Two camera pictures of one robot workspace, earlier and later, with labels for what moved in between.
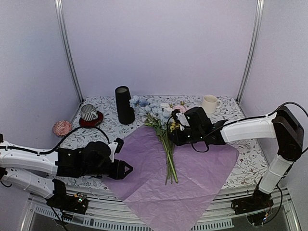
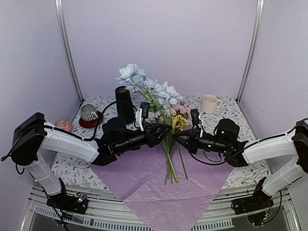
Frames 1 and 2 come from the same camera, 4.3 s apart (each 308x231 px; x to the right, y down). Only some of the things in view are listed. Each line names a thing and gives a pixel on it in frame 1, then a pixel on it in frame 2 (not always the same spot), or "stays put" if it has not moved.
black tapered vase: (126, 114) stays put
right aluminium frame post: (259, 17) stays put
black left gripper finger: (120, 175) to (159, 137)
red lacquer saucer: (93, 123) stays put
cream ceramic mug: (210, 103) stays put
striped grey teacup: (88, 113) stays put
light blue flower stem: (160, 117) to (160, 95)
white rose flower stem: (167, 110) to (167, 142)
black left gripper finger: (121, 172) to (160, 127)
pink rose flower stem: (181, 108) stays put
